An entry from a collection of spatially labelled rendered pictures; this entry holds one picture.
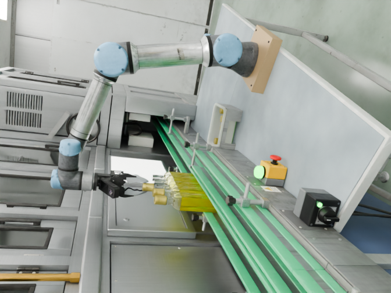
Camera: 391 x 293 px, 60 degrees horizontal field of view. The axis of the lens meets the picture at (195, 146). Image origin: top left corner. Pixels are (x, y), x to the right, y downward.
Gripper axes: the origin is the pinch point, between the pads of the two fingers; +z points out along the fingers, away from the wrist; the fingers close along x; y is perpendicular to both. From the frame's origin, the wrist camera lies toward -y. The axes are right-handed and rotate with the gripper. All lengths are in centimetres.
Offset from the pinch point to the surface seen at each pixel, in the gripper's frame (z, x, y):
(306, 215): 35, -17, -57
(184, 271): 11.9, 16.7, -32.6
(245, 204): 23, -14, -44
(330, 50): 100, -70, 43
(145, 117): 11, -9, 111
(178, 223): 14.9, 12.8, -6.0
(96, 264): -16.7, 13.1, -33.4
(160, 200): 4.5, -0.3, -13.3
